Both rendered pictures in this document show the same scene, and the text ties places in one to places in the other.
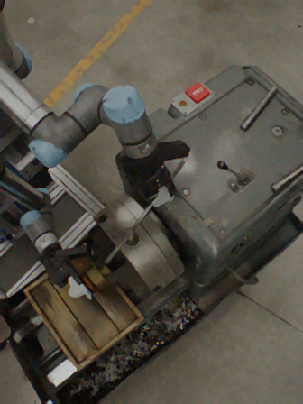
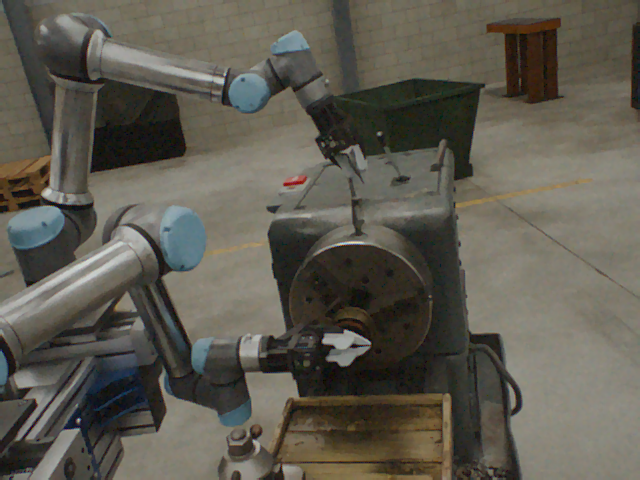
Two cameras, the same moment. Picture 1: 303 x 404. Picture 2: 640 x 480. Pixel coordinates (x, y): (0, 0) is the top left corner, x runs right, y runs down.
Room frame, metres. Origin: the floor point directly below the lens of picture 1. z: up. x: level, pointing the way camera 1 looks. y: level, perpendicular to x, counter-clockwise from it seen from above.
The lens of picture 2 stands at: (-0.58, 1.12, 1.71)
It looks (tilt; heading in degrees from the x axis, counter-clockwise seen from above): 20 degrees down; 316
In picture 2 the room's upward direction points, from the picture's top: 11 degrees counter-clockwise
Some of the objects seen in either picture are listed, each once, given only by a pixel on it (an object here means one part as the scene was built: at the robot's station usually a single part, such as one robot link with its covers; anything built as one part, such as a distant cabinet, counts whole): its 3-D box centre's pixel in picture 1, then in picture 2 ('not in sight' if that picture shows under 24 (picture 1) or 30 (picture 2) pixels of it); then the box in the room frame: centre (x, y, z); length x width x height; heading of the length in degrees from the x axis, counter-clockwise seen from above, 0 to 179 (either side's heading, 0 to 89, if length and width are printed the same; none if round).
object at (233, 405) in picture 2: (45, 232); (226, 394); (0.46, 0.41, 0.98); 0.11 x 0.08 x 0.11; 5
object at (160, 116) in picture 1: (158, 124); (284, 204); (0.66, -0.05, 1.24); 0.09 x 0.08 x 0.03; 120
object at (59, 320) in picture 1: (82, 305); (358, 445); (0.19, 0.32, 0.89); 0.36 x 0.30 x 0.04; 30
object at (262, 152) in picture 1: (224, 171); (373, 245); (0.54, -0.26, 1.06); 0.59 x 0.48 x 0.39; 120
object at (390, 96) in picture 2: not in sight; (406, 136); (3.13, -4.15, 0.43); 1.34 x 0.94 x 0.85; 149
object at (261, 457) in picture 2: not in sight; (244, 459); (0.08, 0.66, 1.13); 0.08 x 0.08 x 0.03
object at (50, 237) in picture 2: not in sight; (42, 241); (0.85, 0.52, 1.33); 0.13 x 0.12 x 0.14; 130
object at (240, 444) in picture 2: not in sight; (239, 439); (0.08, 0.66, 1.17); 0.04 x 0.04 x 0.03
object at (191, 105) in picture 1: (192, 102); (296, 193); (0.73, -0.18, 1.23); 0.13 x 0.08 x 0.05; 120
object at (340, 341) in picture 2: (77, 289); (344, 343); (0.21, 0.28, 1.09); 0.09 x 0.06 x 0.03; 30
